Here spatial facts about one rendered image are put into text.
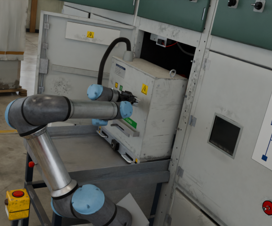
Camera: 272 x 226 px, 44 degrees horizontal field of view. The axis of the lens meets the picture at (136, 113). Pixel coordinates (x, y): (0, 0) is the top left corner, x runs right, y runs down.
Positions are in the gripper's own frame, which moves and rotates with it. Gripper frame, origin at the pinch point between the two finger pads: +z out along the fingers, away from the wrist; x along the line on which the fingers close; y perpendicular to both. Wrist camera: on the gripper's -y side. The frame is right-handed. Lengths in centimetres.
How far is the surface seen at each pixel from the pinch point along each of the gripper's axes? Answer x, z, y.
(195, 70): 26.7, 9.1, 22.9
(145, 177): -37.0, 8.8, 17.5
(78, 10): 49, 44, -135
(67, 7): 51, 51, -161
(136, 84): 9.2, 0.8, -4.3
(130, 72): 14.1, 1.8, -12.6
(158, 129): -10.3, 10.6, 13.3
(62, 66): 2, -1, -70
